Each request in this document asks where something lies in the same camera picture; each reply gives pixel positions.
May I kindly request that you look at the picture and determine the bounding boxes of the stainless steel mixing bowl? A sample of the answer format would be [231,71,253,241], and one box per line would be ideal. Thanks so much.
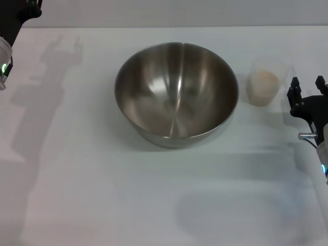
[114,42,240,150]

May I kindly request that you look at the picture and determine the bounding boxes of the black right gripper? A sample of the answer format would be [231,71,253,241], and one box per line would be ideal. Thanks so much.
[286,75,328,147]

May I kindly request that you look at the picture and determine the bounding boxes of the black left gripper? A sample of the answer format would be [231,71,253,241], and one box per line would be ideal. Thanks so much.
[0,0,43,48]

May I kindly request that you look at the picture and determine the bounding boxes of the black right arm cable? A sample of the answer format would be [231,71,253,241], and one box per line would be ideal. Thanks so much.
[306,138,320,150]

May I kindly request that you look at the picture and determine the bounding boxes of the clear plastic measuring cup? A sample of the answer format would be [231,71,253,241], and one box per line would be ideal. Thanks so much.
[245,56,293,106]

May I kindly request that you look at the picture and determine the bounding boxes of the white rice grains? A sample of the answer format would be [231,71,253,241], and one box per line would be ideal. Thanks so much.
[247,70,280,106]

